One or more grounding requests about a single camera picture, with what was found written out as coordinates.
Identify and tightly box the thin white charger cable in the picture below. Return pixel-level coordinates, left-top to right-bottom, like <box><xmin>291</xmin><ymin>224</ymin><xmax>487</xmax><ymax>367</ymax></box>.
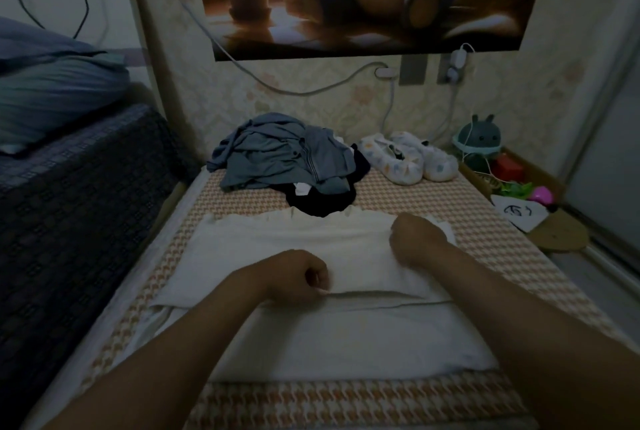
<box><xmin>430</xmin><ymin>79</ymin><xmax>471</xmax><ymax>146</ymax></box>

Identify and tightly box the white printed card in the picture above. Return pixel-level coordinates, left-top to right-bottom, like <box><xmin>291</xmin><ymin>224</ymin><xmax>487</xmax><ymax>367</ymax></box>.
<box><xmin>490</xmin><ymin>194</ymin><xmax>549</xmax><ymax>234</ymax></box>

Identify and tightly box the person's left hand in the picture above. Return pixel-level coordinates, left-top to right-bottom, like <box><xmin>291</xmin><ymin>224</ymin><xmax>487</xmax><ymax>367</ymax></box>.
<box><xmin>245</xmin><ymin>249</ymin><xmax>331</xmax><ymax>306</ymax></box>

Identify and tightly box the green toy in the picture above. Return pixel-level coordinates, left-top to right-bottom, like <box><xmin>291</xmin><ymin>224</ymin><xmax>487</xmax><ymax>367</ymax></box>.
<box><xmin>497</xmin><ymin>180</ymin><xmax>534</xmax><ymax>198</ymax></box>

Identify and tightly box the dark patterned bed cover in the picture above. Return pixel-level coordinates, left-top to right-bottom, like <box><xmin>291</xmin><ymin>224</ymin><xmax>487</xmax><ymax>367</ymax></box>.
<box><xmin>0</xmin><ymin>102</ymin><xmax>191</xmax><ymax>426</ymax></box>

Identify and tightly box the teal round bunny lamp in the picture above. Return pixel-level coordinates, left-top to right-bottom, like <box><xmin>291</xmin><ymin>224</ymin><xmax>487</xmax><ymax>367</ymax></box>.
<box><xmin>452</xmin><ymin>114</ymin><xmax>503</xmax><ymax>170</ymax></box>

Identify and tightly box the black garment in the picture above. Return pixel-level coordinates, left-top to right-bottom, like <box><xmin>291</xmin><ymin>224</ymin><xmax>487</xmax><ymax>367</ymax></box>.
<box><xmin>272</xmin><ymin>144</ymin><xmax>371</xmax><ymax>218</ymax></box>

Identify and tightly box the grey-green pillow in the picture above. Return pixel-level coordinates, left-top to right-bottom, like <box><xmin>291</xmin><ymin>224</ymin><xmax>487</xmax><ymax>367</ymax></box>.
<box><xmin>0</xmin><ymin>54</ymin><xmax>131</xmax><ymax>156</ymax></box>

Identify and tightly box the wooden bedside tray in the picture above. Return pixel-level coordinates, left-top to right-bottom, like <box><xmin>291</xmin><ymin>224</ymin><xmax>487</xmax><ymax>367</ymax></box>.
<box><xmin>458</xmin><ymin>149</ymin><xmax>591</xmax><ymax>253</ymax></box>

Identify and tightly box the pile of grey-blue clothes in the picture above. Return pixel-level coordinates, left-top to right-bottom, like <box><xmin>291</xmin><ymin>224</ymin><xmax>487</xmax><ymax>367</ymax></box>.
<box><xmin>207</xmin><ymin>112</ymin><xmax>358</xmax><ymax>194</ymax></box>

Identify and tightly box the person's left forearm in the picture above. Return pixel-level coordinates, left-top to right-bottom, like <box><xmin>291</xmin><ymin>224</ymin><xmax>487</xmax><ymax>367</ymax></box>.
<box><xmin>45</xmin><ymin>275</ymin><xmax>279</xmax><ymax>430</ymax></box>

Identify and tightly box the grey wall socket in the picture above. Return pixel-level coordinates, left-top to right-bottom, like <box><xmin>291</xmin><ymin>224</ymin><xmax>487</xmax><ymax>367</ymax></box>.
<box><xmin>400</xmin><ymin>54</ymin><xmax>429</xmax><ymax>86</ymax></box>

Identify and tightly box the long white cable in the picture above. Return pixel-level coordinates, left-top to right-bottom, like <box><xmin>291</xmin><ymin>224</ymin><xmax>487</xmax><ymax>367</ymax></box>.
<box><xmin>125</xmin><ymin>0</ymin><xmax>396</xmax><ymax>98</ymax></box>

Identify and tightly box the person's right forearm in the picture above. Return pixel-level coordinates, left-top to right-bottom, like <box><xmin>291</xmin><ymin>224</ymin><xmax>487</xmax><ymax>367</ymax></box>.
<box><xmin>422</xmin><ymin>243</ymin><xmax>640</xmax><ymax>430</ymax></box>

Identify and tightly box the grey sliding door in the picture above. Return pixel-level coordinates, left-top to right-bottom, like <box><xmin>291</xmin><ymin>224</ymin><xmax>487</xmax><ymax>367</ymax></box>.
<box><xmin>565</xmin><ymin>44</ymin><xmax>640</xmax><ymax>286</ymax></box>

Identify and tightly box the blue pillow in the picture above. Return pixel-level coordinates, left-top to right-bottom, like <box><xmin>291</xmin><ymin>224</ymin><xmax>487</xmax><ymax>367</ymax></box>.
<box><xmin>0</xmin><ymin>16</ymin><xmax>106</xmax><ymax>70</ymax></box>

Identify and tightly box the cream long-sleeve shirt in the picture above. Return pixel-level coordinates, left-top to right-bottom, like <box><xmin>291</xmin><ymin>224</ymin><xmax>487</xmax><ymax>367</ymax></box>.
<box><xmin>120</xmin><ymin>206</ymin><xmax>499</xmax><ymax>383</ymax></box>

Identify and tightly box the white charger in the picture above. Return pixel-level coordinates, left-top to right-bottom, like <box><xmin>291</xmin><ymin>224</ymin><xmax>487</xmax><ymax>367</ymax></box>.
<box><xmin>447</xmin><ymin>44</ymin><xmax>469</xmax><ymax>84</ymax></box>

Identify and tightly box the person's right hand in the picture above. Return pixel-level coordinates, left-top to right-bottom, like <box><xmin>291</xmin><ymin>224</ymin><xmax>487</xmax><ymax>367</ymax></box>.
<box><xmin>388</xmin><ymin>212</ymin><xmax>451</xmax><ymax>268</ymax></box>

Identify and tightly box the red toy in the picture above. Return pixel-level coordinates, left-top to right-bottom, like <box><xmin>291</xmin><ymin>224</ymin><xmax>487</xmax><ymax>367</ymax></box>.
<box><xmin>492</xmin><ymin>152</ymin><xmax>526</xmax><ymax>182</ymax></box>

